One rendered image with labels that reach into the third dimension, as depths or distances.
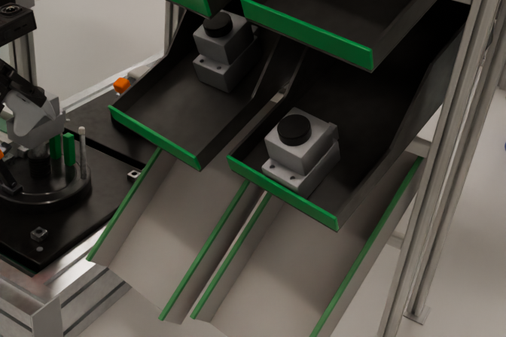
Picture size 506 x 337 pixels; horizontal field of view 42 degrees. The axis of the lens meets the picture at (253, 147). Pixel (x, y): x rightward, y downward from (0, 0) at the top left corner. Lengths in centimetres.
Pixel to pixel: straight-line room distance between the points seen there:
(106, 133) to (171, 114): 42
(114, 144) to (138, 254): 32
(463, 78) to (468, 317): 50
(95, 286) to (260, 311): 26
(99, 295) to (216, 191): 24
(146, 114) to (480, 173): 83
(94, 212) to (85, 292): 12
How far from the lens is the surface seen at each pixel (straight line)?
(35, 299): 87
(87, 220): 95
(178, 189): 82
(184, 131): 69
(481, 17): 62
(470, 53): 63
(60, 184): 98
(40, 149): 97
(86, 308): 93
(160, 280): 80
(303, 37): 55
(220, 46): 68
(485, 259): 117
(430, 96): 65
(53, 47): 169
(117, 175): 103
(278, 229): 76
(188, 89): 73
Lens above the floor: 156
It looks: 32 degrees down
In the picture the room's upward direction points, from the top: 7 degrees clockwise
